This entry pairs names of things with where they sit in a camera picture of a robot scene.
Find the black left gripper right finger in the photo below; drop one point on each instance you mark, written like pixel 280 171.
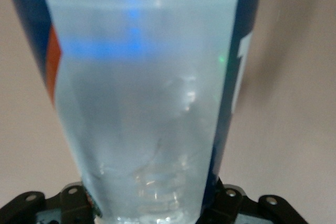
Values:
pixel 225 208

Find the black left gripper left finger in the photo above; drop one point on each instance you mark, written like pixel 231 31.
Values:
pixel 71 203

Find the clear Wilson tennis ball can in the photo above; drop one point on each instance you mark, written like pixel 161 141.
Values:
pixel 144 90

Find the brown table mat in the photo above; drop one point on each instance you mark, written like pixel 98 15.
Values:
pixel 302 103

